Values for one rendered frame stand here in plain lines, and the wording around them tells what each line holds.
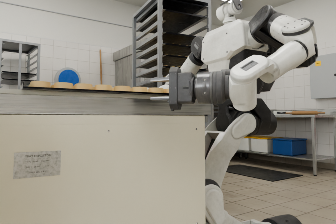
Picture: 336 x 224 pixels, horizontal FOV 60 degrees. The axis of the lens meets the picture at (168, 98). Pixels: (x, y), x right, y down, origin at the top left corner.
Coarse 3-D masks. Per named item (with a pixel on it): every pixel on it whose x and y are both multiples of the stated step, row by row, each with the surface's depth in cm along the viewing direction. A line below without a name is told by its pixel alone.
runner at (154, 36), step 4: (156, 32) 234; (164, 32) 224; (152, 36) 241; (156, 36) 235; (144, 40) 258; (148, 40) 249; (152, 40) 247; (140, 44) 267; (144, 44) 260; (136, 48) 277; (140, 48) 275
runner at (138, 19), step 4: (156, 0) 236; (152, 4) 244; (156, 4) 238; (148, 8) 252; (152, 8) 247; (144, 12) 260; (148, 12) 256; (140, 16) 270; (144, 16) 266; (136, 20) 280; (140, 20) 277
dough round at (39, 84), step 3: (33, 81) 75; (36, 81) 75; (39, 81) 75; (42, 81) 76; (45, 81) 76; (30, 84) 76; (33, 84) 75; (36, 84) 75; (39, 84) 75; (42, 84) 75; (45, 84) 76; (48, 84) 77
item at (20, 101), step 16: (0, 96) 72; (16, 96) 74; (32, 96) 76; (48, 96) 77; (64, 96) 79; (80, 96) 82; (96, 96) 84; (112, 96) 86; (128, 96) 88; (144, 96) 91; (160, 96) 94; (0, 112) 72; (16, 112) 74; (32, 112) 75; (48, 112) 77; (64, 112) 79; (80, 112) 81; (96, 112) 83; (112, 112) 86; (128, 112) 88; (144, 112) 91; (160, 112) 93; (176, 112) 96; (192, 112) 99; (208, 112) 103
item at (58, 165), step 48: (0, 144) 70; (48, 144) 76; (96, 144) 82; (144, 144) 89; (192, 144) 97; (0, 192) 70; (48, 192) 75; (96, 192) 81; (144, 192) 88; (192, 192) 96
